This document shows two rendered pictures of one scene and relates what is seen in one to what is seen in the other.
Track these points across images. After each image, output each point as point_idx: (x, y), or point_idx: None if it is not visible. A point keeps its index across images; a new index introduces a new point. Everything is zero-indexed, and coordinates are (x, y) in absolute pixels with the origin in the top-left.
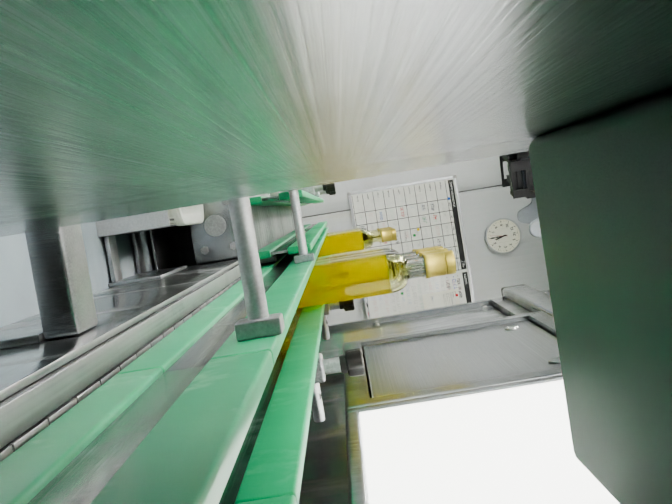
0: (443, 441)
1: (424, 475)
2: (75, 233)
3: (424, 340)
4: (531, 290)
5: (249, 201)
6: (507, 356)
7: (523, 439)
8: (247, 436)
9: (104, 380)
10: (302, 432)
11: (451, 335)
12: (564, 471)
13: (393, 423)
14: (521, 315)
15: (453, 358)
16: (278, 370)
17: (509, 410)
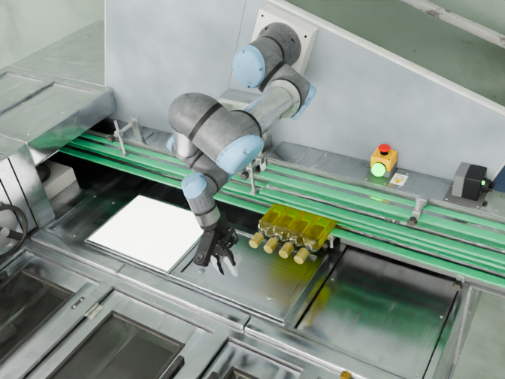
0: (171, 220)
1: (158, 210)
2: (136, 129)
3: (294, 272)
4: (377, 378)
5: (119, 140)
6: (227, 269)
7: (154, 228)
8: (149, 171)
9: (126, 144)
10: (138, 174)
11: (289, 281)
12: (134, 222)
13: (195, 220)
14: (284, 310)
15: (247, 261)
16: None
17: (173, 237)
